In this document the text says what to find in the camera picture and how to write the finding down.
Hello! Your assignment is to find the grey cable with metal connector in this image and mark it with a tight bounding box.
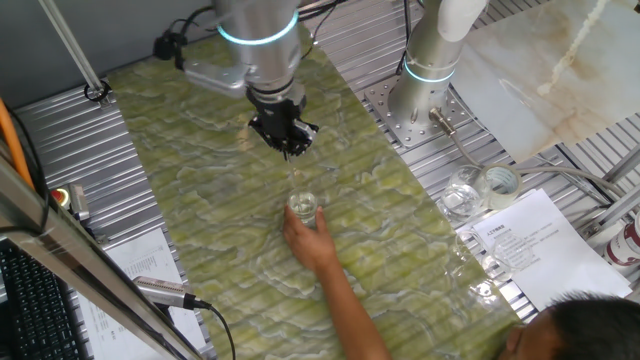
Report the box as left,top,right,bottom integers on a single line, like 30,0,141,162
428,107,626,199

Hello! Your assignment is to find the person head black hair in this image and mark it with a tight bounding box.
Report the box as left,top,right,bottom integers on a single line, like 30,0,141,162
497,293,640,360

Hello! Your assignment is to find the black base cable bundle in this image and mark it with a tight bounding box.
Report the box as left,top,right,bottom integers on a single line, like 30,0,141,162
394,0,414,76

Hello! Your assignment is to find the person hand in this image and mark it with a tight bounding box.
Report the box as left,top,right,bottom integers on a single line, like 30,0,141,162
282,204,341,274

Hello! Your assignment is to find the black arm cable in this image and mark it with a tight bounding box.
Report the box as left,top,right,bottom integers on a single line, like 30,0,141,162
298,0,349,61

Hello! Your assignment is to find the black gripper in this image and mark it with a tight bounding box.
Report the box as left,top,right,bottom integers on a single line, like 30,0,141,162
247,94,320,160

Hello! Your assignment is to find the large clear glass beaker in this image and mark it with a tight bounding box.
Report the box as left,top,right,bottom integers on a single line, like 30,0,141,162
439,164,489,221

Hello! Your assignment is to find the clear packing tape roll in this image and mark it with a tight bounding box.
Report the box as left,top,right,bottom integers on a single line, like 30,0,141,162
479,163,524,211

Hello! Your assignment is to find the green marble pattern mat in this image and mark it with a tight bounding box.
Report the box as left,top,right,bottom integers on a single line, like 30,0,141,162
107,9,526,360

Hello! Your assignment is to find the black camera cable plug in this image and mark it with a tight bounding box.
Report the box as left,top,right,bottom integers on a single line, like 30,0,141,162
152,29,189,71

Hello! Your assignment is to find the thin aluminium pole with clamp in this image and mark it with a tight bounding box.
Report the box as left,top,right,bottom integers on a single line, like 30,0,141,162
38,0,114,109

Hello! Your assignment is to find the white paper sheet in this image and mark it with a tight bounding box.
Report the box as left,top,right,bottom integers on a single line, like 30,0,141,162
472,188,634,312

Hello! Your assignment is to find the red white can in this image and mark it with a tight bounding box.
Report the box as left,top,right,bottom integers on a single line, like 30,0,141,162
602,212,640,274

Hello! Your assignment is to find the thick aluminium frame bar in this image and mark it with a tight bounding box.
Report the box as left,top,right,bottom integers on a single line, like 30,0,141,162
0,149,206,360

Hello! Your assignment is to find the black computer keyboard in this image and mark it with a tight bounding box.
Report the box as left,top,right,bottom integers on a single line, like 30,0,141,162
0,238,94,360

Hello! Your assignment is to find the small water-filled glass beaker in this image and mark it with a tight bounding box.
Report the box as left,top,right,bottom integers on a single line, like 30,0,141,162
287,189,320,229

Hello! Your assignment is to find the printed table paper sheet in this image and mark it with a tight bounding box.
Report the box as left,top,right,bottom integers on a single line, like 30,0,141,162
77,227,209,360

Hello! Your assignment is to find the black camera cable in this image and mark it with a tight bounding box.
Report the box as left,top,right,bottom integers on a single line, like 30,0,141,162
192,298,237,360

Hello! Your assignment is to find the red emergency stop button box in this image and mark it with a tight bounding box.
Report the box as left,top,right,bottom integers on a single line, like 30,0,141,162
49,183,91,221

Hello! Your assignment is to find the empty clear glass beaker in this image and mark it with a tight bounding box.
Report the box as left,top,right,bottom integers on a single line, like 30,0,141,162
482,229,537,282

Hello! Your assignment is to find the beige marble pattern board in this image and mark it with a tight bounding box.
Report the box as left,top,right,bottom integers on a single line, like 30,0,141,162
449,0,640,164

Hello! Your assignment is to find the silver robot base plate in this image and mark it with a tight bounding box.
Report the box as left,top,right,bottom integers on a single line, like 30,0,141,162
363,74,474,150

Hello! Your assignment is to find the thin black cable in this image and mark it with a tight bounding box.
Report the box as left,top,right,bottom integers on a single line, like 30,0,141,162
0,105,51,236

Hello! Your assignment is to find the aluminium profile bar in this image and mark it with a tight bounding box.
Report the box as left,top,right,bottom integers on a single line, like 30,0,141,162
602,143,640,185
579,185,640,239

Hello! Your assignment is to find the silver ribbed camera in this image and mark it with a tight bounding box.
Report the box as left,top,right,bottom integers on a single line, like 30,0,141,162
132,275,199,310

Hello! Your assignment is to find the orange tube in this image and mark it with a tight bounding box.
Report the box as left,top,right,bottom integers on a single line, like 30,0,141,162
0,97,35,191

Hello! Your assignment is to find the clear glass stirring rod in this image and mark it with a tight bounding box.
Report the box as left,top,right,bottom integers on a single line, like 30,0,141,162
285,155,307,209

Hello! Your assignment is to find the person bare forearm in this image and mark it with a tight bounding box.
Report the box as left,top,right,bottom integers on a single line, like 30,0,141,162
314,257,394,360

